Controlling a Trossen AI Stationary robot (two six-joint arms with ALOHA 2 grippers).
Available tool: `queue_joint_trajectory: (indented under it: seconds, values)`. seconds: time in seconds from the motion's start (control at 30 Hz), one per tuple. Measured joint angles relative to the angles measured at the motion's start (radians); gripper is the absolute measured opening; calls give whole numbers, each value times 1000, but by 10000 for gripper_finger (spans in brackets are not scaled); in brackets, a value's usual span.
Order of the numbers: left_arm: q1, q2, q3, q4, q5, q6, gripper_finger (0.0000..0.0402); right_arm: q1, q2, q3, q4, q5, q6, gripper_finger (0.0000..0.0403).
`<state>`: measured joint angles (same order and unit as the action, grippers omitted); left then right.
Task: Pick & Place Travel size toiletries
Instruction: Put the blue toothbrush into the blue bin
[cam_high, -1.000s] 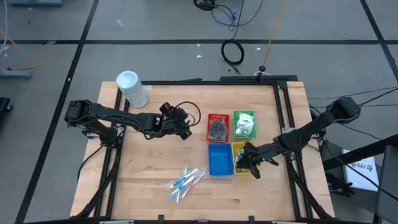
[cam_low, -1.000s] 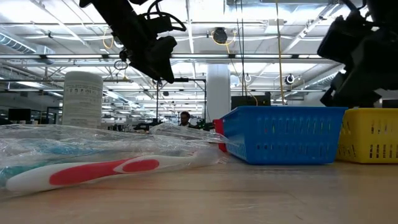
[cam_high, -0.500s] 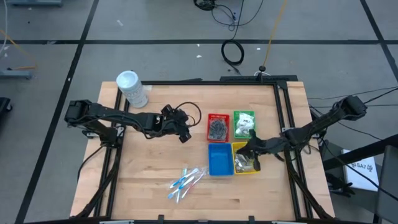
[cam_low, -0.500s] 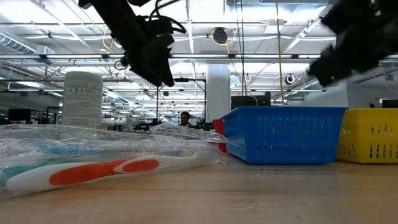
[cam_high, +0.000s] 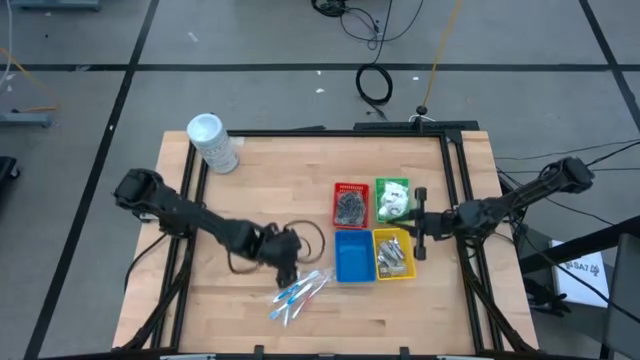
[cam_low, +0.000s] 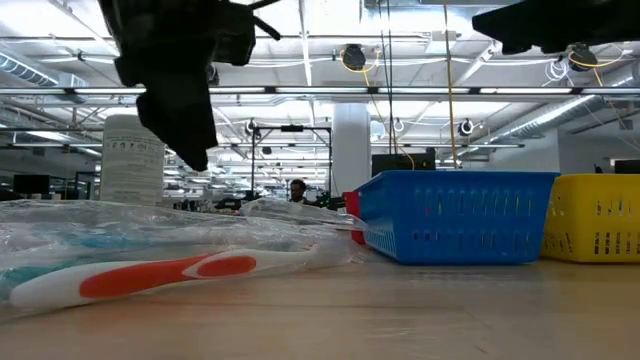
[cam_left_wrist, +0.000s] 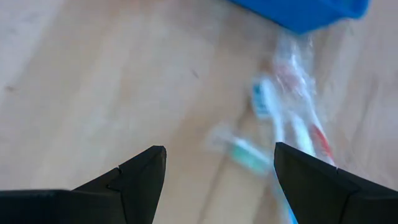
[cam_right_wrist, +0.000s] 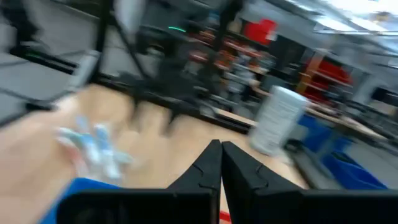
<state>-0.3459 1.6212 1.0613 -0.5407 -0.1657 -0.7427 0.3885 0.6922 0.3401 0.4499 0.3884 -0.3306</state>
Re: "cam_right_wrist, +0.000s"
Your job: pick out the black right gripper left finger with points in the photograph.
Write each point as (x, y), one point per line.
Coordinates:
(155, 208)

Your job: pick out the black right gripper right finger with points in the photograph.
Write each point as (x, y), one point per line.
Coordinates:
(280, 208)

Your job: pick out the blue white toothbrush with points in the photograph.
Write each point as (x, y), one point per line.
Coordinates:
(99, 149)

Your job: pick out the red plastic basket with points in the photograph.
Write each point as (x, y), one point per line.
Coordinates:
(224, 216)

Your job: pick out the blue plastic bin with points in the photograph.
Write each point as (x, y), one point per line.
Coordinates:
(342, 168)

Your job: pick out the blue plastic basket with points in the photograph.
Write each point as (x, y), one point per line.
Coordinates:
(77, 186)

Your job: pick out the white wipes canister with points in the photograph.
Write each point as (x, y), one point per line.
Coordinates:
(276, 121)

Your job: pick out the orange shelf with red bins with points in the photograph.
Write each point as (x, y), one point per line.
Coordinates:
(326, 81)

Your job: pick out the red storage bin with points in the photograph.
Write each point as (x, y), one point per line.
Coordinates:
(259, 31)

